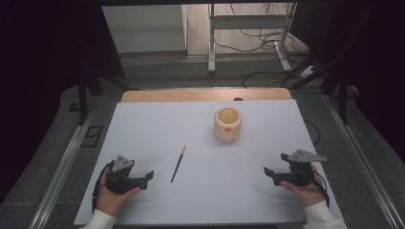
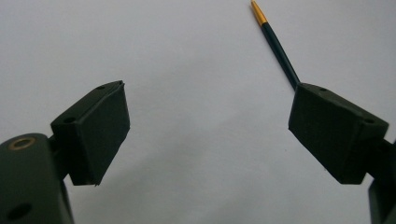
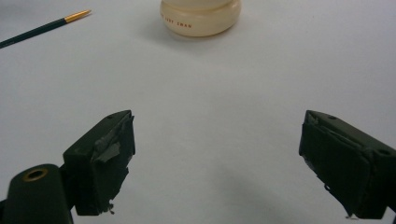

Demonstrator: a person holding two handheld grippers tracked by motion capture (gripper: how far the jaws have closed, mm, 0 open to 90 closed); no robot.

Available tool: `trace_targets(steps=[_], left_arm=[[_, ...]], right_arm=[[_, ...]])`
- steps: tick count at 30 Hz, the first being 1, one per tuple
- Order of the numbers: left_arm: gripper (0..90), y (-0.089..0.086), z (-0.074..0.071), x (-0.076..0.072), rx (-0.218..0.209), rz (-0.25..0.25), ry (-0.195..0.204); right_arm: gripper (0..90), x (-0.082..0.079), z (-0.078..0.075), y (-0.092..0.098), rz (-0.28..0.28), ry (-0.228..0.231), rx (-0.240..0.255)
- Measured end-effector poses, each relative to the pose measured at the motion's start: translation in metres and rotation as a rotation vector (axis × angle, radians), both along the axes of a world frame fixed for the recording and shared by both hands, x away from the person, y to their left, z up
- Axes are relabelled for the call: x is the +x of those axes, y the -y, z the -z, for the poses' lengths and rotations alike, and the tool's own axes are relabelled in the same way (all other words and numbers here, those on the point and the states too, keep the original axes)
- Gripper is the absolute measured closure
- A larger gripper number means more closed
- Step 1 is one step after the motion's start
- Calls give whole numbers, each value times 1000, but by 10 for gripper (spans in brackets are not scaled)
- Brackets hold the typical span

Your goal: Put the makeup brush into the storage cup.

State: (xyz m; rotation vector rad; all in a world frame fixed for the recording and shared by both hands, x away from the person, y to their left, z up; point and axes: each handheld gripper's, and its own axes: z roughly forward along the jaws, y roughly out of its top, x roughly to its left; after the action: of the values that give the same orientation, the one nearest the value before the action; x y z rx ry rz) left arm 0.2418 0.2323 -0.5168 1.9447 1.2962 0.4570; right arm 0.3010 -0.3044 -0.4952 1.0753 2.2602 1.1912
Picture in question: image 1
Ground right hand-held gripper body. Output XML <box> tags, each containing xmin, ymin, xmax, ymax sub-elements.
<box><xmin>272</xmin><ymin>149</ymin><xmax>329</xmax><ymax>188</ymax></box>

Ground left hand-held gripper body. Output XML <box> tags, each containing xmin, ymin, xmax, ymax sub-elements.
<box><xmin>104</xmin><ymin>155</ymin><xmax>148</xmax><ymax>196</ymax></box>

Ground dark pencil with orange end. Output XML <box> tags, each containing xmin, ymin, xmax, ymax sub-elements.
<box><xmin>170</xmin><ymin>144</ymin><xmax>187</xmax><ymax>184</ymax></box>

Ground cream cup with orange mark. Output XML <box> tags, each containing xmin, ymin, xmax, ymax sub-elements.
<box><xmin>213</xmin><ymin>106</ymin><xmax>244</xmax><ymax>143</ymax></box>

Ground person's left hand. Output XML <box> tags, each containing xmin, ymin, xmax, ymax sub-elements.
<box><xmin>96</xmin><ymin>166</ymin><xmax>142</xmax><ymax>218</ymax></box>

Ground person's right hand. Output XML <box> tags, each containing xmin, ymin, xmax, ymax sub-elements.
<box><xmin>279</xmin><ymin>163</ymin><xmax>327</xmax><ymax>208</ymax></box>

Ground white table mat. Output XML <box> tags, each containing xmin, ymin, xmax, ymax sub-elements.
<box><xmin>73</xmin><ymin>98</ymin><xmax>345</xmax><ymax>227</ymax></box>

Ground black metal stand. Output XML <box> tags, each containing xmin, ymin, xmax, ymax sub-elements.
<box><xmin>287</xmin><ymin>55</ymin><xmax>361</xmax><ymax>126</ymax></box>
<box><xmin>67</xmin><ymin>73</ymin><xmax>132</xmax><ymax>127</ymax></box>

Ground white power strip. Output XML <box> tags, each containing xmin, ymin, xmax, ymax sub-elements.
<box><xmin>298</xmin><ymin>65</ymin><xmax>317</xmax><ymax>79</ymax></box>

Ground wooden table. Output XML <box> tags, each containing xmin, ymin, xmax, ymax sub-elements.
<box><xmin>120</xmin><ymin>87</ymin><xmax>293</xmax><ymax>104</ymax></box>

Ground dark curtain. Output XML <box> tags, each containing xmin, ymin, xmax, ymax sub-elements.
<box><xmin>0</xmin><ymin>0</ymin><xmax>126</xmax><ymax>205</ymax></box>
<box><xmin>288</xmin><ymin>0</ymin><xmax>405</xmax><ymax>165</ymax></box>

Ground white cabinet panel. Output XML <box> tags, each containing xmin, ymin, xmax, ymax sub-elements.
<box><xmin>101</xmin><ymin>4</ymin><xmax>189</xmax><ymax>54</ymax></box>

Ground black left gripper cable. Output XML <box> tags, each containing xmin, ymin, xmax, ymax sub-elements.
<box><xmin>91</xmin><ymin>160</ymin><xmax>116</xmax><ymax>214</ymax></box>

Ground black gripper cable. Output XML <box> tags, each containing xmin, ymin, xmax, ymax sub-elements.
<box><xmin>312</xmin><ymin>170</ymin><xmax>331</xmax><ymax>208</ymax></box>
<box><xmin>91</xmin><ymin>160</ymin><xmax>116</xmax><ymax>214</ymax></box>

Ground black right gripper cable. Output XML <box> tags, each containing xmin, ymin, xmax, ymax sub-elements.
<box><xmin>312</xmin><ymin>170</ymin><xmax>331</xmax><ymax>208</ymax></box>

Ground thin black cable loop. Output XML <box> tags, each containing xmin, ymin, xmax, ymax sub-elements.
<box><xmin>303</xmin><ymin>118</ymin><xmax>322</xmax><ymax>145</ymax></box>

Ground black floor frame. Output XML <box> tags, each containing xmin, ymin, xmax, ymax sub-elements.
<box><xmin>80</xmin><ymin>125</ymin><xmax>104</xmax><ymax>149</ymax></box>

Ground aluminium rail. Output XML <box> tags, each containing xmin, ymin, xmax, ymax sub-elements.
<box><xmin>322</xmin><ymin>94</ymin><xmax>405</xmax><ymax>229</ymax></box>
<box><xmin>28</xmin><ymin>113</ymin><xmax>95</xmax><ymax>229</ymax></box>

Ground tangled black floor cables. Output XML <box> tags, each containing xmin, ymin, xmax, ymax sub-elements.
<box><xmin>212</xmin><ymin>2</ymin><xmax>311</xmax><ymax>58</ymax></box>

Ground white metal desk frame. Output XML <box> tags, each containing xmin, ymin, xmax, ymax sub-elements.
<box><xmin>206</xmin><ymin>2</ymin><xmax>299</xmax><ymax>74</ymax></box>

